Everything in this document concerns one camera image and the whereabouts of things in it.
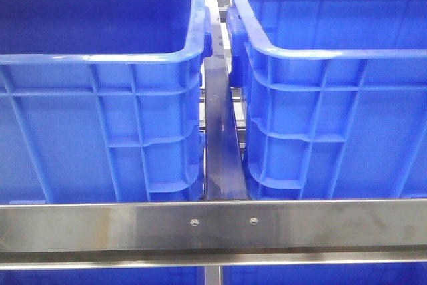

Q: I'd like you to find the steel centre divider bar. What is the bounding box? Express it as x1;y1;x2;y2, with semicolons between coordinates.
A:
205;21;248;200

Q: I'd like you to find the blue plastic crate left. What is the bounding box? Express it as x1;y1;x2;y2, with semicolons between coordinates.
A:
1;0;211;205

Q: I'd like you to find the blue plastic crate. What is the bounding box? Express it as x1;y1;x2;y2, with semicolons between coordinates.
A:
1;0;211;205
230;0;426;200

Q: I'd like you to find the blue plastic crate right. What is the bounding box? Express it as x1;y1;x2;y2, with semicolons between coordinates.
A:
230;0;426;200

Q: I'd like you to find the blue crate lower left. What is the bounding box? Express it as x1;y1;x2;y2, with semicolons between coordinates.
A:
1;267;204;284

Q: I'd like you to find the blue crate lower right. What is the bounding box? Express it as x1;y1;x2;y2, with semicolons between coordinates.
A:
223;262;426;284

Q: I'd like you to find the steel vertical post below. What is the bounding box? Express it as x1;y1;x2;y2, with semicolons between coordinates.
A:
204;266;223;285

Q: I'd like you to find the stainless steel front rail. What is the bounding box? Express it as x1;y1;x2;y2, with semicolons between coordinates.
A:
1;199;426;270

